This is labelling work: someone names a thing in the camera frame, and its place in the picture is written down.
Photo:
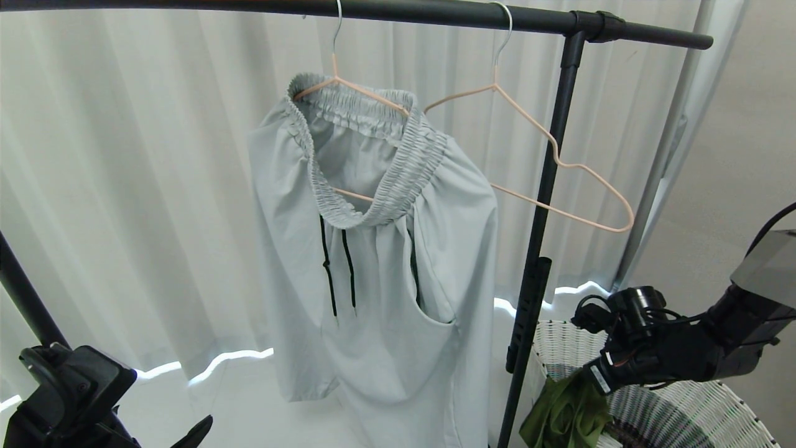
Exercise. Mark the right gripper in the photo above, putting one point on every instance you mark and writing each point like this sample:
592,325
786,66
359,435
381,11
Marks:
665,361

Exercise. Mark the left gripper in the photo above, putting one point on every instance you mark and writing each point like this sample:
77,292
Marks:
37,435

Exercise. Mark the green garment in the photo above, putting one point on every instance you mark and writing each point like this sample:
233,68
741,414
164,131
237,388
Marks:
559,417

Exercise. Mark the pale grey shorts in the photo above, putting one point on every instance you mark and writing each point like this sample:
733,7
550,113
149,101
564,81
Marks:
385,323

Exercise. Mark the pink clothes hanger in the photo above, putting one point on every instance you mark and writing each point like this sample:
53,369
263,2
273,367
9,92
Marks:
348,83
547,134

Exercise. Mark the white laundry basket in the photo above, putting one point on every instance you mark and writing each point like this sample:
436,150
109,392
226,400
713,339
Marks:
684,410

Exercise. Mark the black clothes rack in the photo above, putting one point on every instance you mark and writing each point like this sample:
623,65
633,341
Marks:
435,11

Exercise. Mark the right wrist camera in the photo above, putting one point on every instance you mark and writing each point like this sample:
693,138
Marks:
591,317

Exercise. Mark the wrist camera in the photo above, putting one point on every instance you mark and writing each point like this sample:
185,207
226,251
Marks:
87,386
591,317

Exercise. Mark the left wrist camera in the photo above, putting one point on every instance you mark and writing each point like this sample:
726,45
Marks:
87,386

